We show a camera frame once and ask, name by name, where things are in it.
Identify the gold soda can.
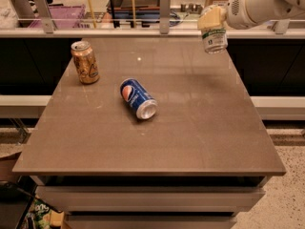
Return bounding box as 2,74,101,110
71,41,100,84

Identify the lower grey drawer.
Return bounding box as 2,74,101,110
64,215,236,229

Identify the grey drawer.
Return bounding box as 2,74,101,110
64,215,236,229
36,186,265,213

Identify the purple plastic crate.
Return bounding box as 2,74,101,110
30,5,85,29

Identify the metal railing bracket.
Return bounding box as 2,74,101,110
159,0,171,34
274,19,290,34
33,0,55,33

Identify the white green 7up can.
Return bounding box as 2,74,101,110
199,4,229,55

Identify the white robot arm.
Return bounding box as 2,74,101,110
197,0,305,31

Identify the left metal railing bracket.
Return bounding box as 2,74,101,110
33,0,55,33

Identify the middle metal railing bracket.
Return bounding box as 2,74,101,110
159,0,171,34

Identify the right metal railing bracket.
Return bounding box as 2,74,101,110
274,19,290,34

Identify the green snack bag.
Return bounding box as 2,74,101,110
20,199,51,229

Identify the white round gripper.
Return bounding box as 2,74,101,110
197,0,263,31

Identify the upper grey drawer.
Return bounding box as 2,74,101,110
36,186,265,213

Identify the blue Pepsi can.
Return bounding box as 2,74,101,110
120,78,157,120

